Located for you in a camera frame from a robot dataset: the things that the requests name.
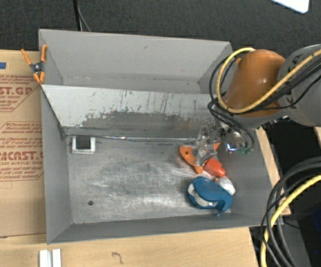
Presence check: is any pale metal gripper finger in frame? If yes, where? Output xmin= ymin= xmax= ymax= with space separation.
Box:
xmin=194 ymin=145 xmax=206 ymax=164
xmin=202 ymin=145 xmax=218 ymax=166

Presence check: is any orange flat plastic tool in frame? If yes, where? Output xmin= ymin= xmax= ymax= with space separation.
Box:
xmin=179 ymin=141 xmax=222 ymax=175

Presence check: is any blue and white soft toy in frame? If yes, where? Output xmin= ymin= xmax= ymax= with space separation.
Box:
xmin=187 ymin=176 xmax=234 ymax=217

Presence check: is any grey metal bin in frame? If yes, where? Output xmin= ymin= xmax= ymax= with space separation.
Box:
xmin=38 ymin=28 xmax=278 ymax=245

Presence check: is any small white square dark centre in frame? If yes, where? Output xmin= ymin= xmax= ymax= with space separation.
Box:
xmin=71 ymin=136 xmax=96 ymax=155

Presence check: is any brown cardboard board red print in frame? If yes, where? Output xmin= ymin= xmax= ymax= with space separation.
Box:
xmin=0 ymin=48 xmax=47 ymax=239

